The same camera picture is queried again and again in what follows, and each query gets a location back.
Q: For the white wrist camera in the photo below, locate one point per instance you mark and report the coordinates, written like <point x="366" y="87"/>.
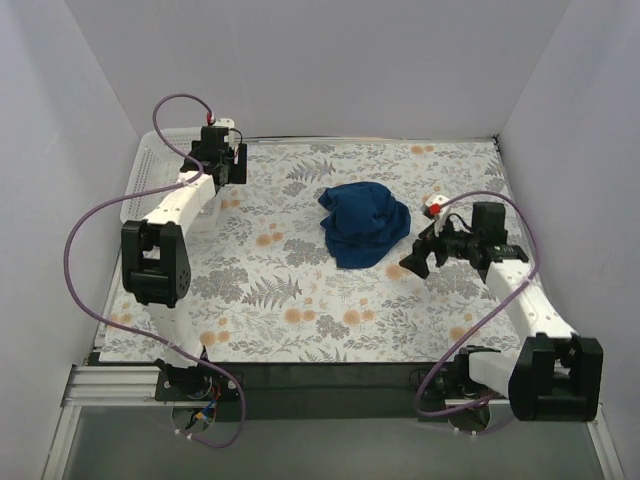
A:
<point x="437" y="209"/>
<point x="231" y="137"/>

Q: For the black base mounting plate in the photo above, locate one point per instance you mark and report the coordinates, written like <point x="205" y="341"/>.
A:
<point x="289" y="391"/>

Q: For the blue t shirt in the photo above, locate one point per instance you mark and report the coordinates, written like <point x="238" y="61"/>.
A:
<point x="364" y="222"/>

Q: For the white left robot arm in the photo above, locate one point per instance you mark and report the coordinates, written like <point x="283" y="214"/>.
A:
<point x="154" y="263"/>

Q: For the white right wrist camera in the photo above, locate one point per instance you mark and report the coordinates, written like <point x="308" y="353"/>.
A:
<point x="437" y="209"/>

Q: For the aluminium frame rail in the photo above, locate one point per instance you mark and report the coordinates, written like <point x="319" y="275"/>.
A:
<point x="111" y="386"/>

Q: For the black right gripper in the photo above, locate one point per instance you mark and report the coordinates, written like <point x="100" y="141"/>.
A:
<point x="430" y="246"/>

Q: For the white plastic basket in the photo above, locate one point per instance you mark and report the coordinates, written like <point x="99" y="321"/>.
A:
<point x="155" y="166"/>

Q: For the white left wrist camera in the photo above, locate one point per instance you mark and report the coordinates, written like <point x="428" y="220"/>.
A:
<point x="231" y="137"/>

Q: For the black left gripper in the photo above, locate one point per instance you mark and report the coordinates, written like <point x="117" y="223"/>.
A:
<point x="236" y="163"/>

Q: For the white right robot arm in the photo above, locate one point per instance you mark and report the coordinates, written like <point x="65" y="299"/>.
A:
<point x="557" y="373"/>

